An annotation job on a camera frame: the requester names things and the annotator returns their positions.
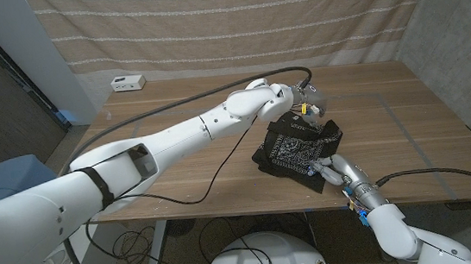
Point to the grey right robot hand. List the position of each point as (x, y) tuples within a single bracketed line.
[(352, 173)]

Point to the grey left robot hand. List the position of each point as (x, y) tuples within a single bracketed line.
[(312, 98)]

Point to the black paisley bandana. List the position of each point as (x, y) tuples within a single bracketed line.
[(293, 148)]

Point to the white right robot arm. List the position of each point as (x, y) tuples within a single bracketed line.
[(392, 229)]

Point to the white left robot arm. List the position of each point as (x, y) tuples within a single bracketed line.
[(175, 138)]

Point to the beige striped backdrop cloth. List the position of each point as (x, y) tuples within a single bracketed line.
[(234, 28)]

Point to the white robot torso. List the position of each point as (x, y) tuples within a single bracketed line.
[(269, 254)]

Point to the white power strip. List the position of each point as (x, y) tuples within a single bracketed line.
[(127, 82)]

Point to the grey table leg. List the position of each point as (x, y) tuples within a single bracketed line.
[(157, 243)]

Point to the blue plastic bin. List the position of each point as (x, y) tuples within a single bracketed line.
[(2, 180)]

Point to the black door frame strip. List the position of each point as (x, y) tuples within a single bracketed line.
[(8, 67)]

